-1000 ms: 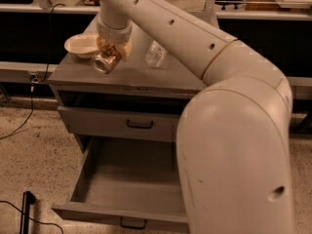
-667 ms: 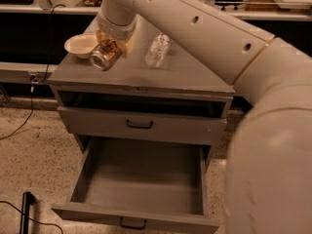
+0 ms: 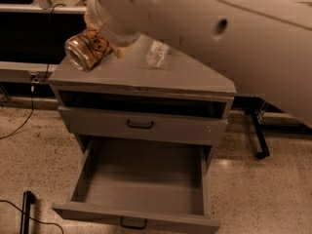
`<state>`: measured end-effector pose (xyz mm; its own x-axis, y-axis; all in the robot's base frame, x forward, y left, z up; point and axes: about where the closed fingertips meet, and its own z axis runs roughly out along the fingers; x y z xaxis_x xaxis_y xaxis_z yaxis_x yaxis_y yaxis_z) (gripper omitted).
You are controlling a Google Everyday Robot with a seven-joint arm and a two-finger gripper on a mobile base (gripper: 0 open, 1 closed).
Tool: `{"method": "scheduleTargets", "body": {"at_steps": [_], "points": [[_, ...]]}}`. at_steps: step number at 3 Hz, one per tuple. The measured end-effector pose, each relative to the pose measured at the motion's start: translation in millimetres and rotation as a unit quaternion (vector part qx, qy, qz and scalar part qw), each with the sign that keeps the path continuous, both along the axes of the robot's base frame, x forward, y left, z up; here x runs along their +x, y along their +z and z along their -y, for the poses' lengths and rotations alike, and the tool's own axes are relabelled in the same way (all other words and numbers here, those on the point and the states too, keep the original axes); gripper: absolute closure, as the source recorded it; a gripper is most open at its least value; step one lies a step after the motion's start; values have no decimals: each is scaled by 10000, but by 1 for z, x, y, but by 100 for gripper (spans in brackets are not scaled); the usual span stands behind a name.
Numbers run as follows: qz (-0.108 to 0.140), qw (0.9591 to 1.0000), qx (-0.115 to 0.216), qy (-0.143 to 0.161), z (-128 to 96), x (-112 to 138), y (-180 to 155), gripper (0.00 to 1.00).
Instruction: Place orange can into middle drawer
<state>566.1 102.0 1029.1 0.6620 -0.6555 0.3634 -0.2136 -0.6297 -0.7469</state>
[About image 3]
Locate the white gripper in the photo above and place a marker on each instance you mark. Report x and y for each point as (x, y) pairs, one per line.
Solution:
(109, 33)

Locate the orange soda can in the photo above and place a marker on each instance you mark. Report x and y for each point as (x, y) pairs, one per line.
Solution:
(86, 49)

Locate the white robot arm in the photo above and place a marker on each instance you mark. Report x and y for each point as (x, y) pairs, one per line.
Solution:
(263, 46)

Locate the grey drawer cabinet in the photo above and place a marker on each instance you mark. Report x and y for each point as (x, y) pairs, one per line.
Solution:
(181, 87)

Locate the grey open lower drawer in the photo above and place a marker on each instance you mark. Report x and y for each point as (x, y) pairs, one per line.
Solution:
(162, 182)

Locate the clear plastic bottle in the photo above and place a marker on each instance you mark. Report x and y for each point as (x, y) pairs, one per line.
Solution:
(156, 54)

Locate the black stand foot left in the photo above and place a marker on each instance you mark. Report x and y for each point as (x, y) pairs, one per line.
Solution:
(27, 200)

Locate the black table leg right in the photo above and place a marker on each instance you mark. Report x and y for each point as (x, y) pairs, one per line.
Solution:
(256, 111)

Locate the black upper drawer handle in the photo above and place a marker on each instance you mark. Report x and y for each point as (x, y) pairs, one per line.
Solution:
(136, 125)

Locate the black drawer handle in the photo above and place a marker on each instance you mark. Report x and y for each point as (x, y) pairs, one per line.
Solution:
(136, 125)
(135, 224)

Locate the black lower drawer handle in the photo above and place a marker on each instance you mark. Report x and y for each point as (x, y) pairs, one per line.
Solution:
(135, 224)

